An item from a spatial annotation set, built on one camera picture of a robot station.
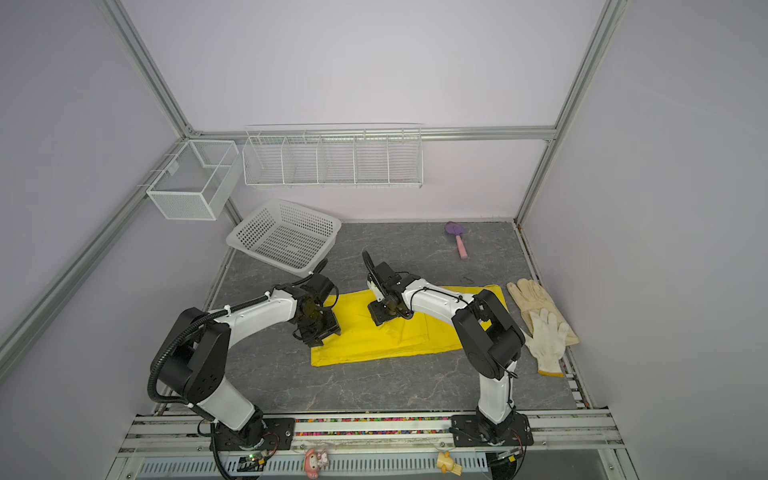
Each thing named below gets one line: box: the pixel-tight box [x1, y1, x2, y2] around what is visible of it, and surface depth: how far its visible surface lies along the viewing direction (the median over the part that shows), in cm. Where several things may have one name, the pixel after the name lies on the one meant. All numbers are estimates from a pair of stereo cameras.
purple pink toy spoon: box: [444, 221, 468, 259], surface depth 118 cm
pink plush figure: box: [304, 448, 329, 479], surface depth 69 cm
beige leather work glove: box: [507, 278, 580, 346], surface depth 99 cm
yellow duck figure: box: [436, 451, 463, 477], surface depth 68 cm
